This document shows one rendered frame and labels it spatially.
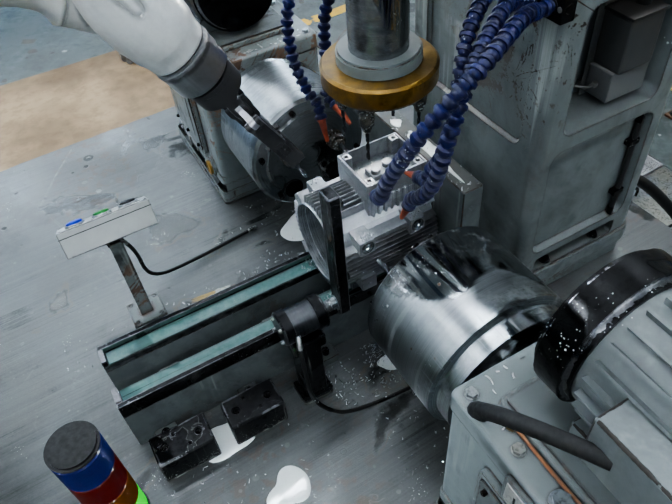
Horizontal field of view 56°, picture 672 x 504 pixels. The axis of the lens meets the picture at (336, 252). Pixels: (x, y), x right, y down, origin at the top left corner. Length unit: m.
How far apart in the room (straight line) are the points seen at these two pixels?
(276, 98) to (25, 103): 2.46
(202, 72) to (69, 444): 0.48
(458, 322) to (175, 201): 0.95
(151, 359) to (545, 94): 0.80
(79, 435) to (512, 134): 0.78
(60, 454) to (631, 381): 0.57
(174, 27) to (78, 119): 2.51
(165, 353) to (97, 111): 2.25
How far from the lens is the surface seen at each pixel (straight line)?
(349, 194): 1.10
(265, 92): 1.28
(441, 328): 0.87
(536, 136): 1.05
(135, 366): 1.22
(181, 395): 1.16
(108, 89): 3.50
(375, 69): 0.94
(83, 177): 1.81
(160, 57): 0.86
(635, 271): 0.66
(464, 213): 1.07
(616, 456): 0.62
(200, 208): 1.59
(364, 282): 1.12
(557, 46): 0.97
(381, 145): 1.16
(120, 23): 0.83
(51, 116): 3.43
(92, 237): 1.21
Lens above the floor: 1.83
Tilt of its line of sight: 47 degrees down
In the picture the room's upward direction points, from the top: 6 degrees counter-clockwise
